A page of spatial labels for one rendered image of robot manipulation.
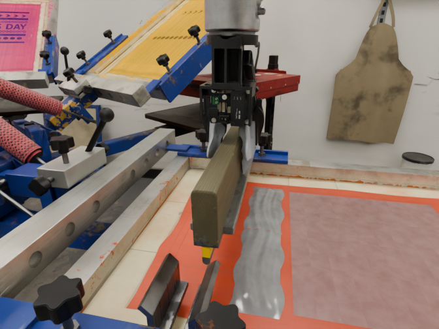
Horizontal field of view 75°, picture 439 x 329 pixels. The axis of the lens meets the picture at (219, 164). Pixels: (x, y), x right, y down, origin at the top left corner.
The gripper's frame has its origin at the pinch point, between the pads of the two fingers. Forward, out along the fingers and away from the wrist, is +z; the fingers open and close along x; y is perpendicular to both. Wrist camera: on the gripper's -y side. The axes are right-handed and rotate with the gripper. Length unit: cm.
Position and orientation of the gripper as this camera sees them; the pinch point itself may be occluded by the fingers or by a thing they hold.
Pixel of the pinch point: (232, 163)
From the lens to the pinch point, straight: 49.2
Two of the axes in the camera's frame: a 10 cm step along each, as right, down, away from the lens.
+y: -2.0, 3.8, -9.0
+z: 0.0, 9.2, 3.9
